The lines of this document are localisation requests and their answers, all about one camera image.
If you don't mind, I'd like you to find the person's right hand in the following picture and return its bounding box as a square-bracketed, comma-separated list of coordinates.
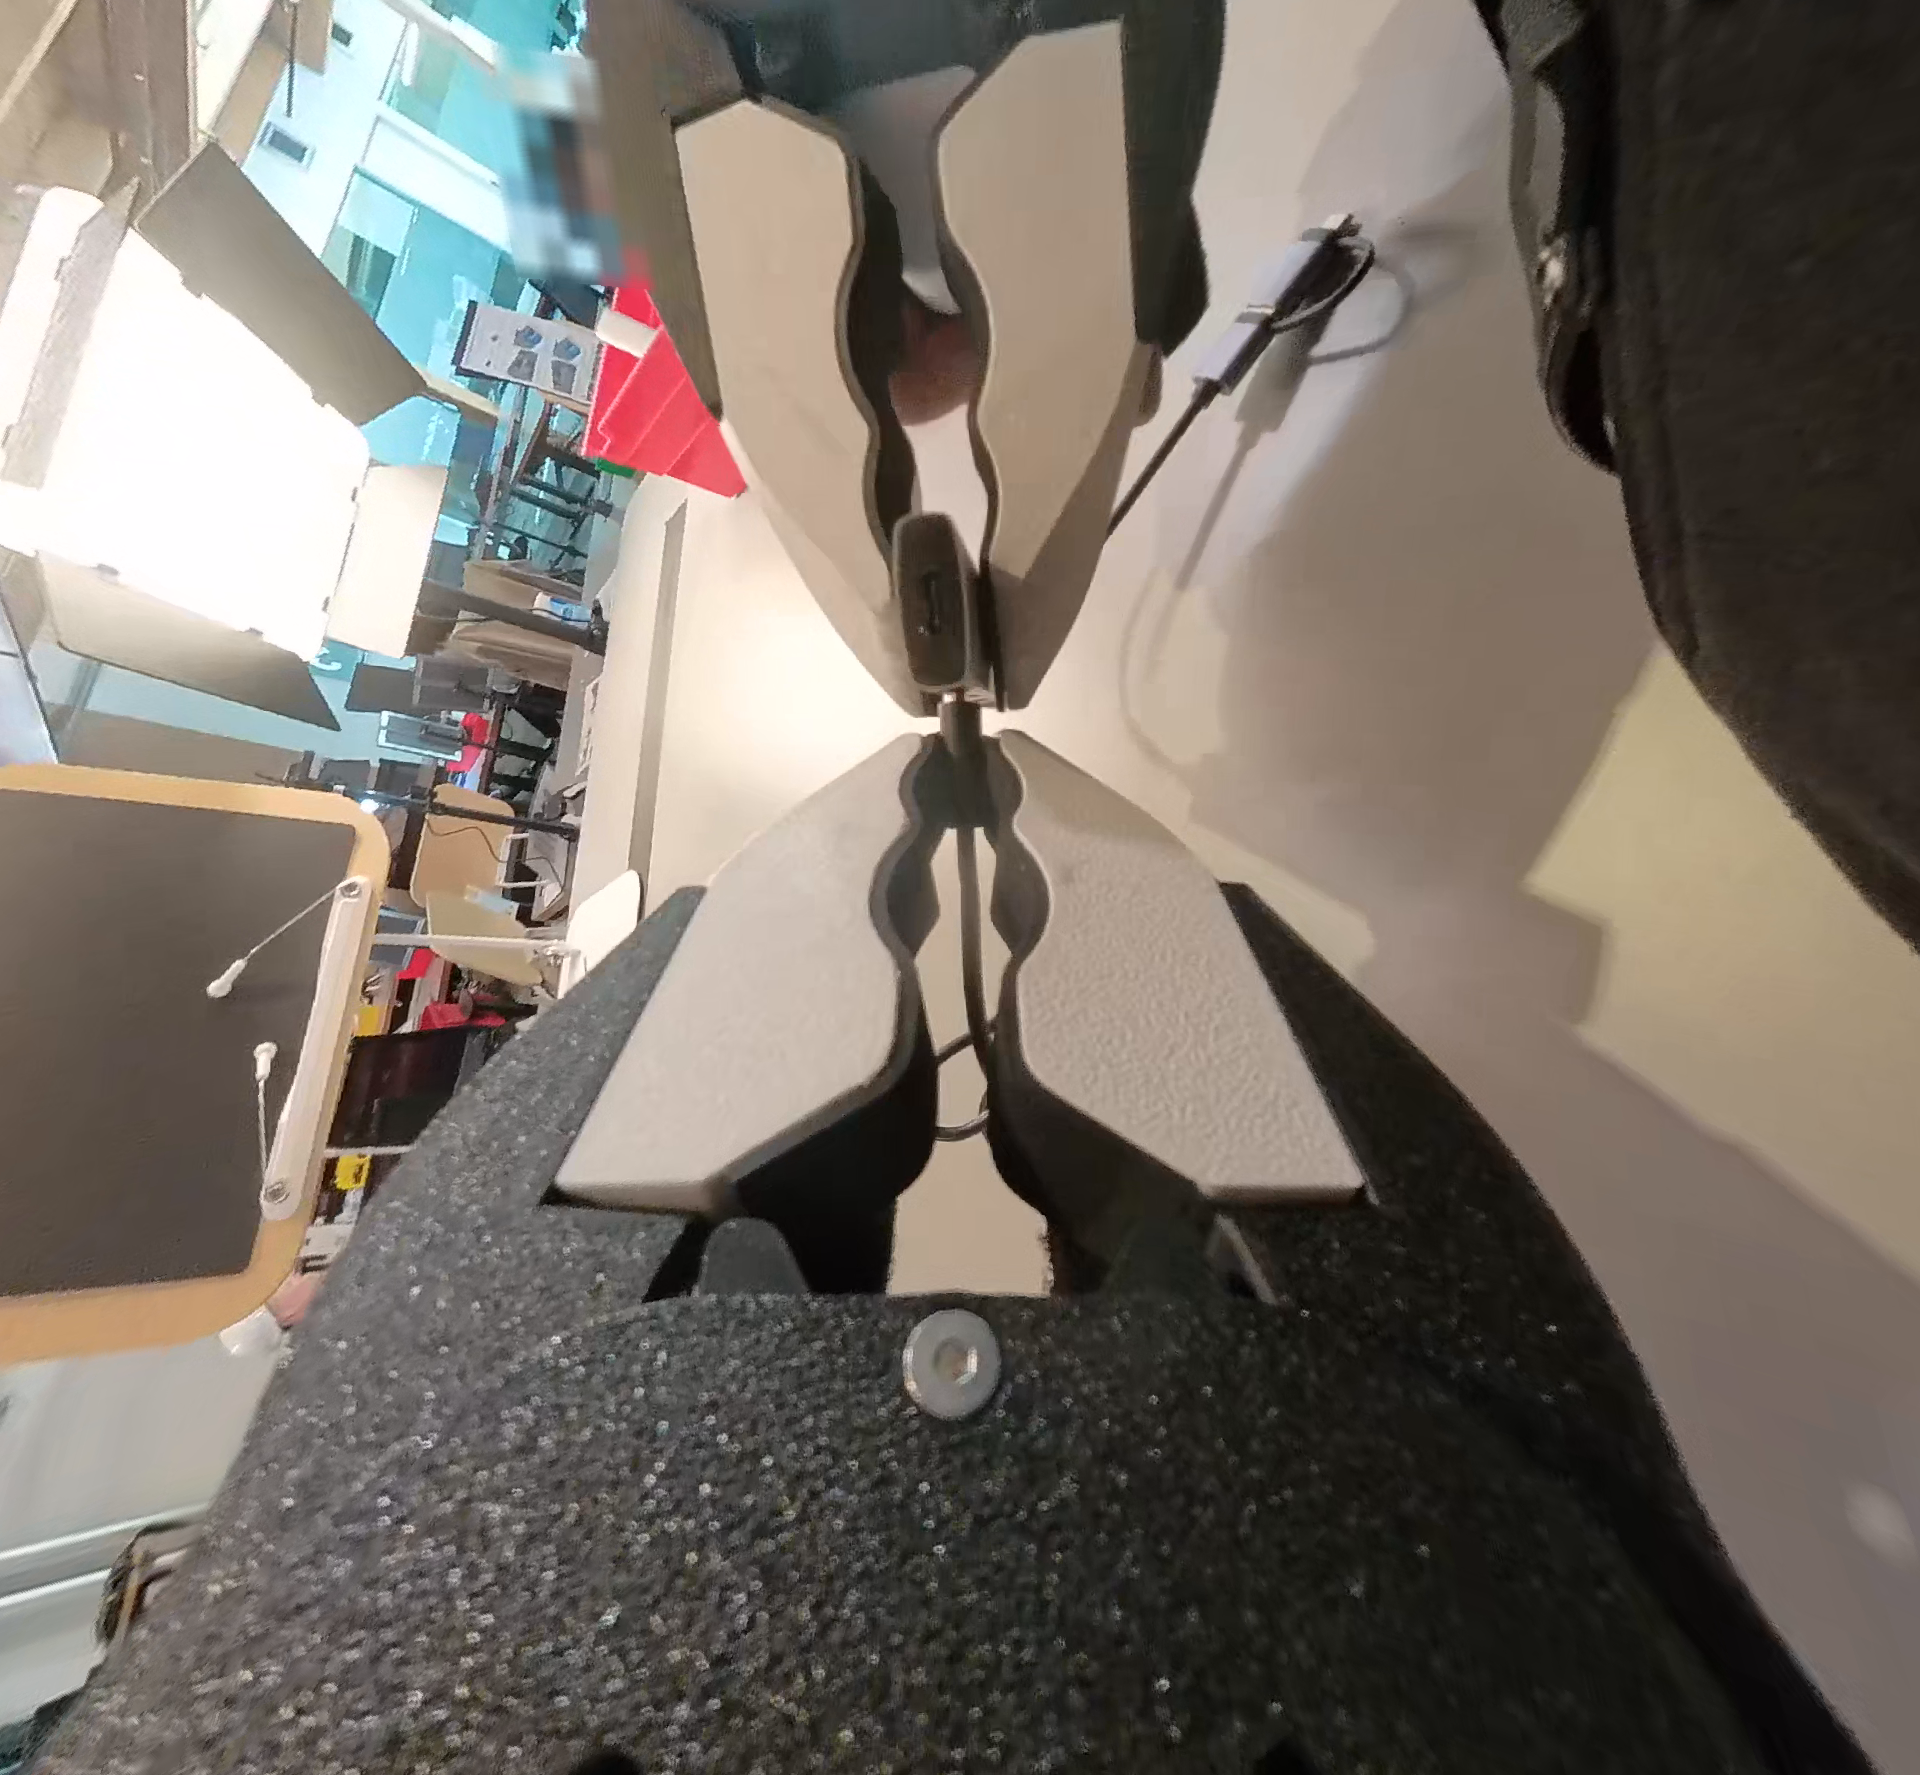
[897, 303, 981, 426]

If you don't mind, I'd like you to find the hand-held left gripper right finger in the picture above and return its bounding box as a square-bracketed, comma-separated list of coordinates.
[982, 733, 1371, 1207]

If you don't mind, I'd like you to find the white picture placard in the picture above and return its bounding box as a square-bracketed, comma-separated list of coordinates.
[453, 300, 604, 394]

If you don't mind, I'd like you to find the white usb adapter cable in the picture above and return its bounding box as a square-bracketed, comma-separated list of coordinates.
[1107, 303, 1280, 535]

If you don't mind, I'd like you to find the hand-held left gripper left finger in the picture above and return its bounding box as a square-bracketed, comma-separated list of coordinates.
[547, 733, 942, 1211]

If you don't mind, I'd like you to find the grey usb adapter with loop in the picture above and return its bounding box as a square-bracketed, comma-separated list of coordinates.
[1241, 214, 1419, 361]

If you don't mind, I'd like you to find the thin black cable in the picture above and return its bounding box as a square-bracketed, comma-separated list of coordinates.
[929, 687, 1002, 1148]

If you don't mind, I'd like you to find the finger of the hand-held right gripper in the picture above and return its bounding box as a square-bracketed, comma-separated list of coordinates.
[674, 93, 920, 714]
[936, 17, 1167, 710]

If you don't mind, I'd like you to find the wood-framed blackboard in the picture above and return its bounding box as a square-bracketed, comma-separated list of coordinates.
[0, 760, 395, 1362]

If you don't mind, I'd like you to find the black usb adapter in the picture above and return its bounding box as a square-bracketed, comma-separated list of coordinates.
[893, 512, 994, 701]

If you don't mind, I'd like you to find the red plastic bin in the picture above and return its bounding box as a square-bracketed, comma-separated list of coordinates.
[581, 280, 751, 502]

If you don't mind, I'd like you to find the studio softbox light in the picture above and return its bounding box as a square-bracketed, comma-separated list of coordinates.
[0, 142, 453, 734]

